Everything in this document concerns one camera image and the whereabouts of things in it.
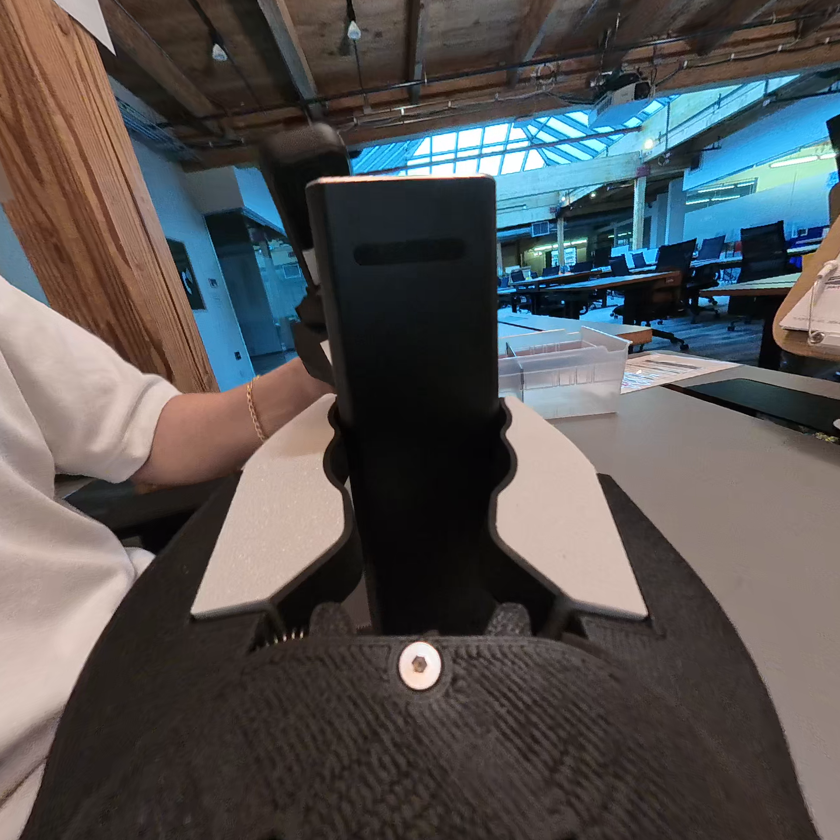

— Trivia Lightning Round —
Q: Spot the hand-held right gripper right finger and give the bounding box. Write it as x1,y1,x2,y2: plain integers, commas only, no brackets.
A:
490,397,649,637

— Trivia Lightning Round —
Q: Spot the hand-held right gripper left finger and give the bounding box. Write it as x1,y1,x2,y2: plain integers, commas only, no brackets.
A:
191,394,362,620

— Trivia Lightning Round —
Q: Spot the black usb hub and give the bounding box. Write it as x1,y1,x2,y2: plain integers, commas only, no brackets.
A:
306,175,500,635

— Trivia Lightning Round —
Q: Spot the person's left forearm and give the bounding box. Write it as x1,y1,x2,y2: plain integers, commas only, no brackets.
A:
132,357,329,493

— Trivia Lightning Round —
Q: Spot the clear plastic bin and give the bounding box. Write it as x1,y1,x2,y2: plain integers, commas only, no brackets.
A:
499,326,634,421

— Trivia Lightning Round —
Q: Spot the printed paper sheet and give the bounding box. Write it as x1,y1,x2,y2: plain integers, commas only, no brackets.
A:
620,352,739,395

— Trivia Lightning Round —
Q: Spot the wooden panel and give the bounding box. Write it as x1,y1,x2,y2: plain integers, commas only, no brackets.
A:
0,0,219,395

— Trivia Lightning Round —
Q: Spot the person in white shirt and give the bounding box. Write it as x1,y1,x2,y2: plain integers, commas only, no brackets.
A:
0,276,182,804

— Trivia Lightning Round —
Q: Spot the black mesh office chair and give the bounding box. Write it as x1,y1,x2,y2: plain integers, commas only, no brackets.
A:
738,221,796,284
617,239,698,350

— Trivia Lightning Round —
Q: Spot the white paper notice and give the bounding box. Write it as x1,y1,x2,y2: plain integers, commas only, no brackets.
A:
53,0,116,53

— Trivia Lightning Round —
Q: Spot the illustrated instruction board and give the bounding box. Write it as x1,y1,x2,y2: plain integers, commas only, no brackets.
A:
772,217,840,363

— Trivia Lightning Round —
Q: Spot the gold chain bracelet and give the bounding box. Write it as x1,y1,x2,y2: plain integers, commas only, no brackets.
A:
245,378,270,445

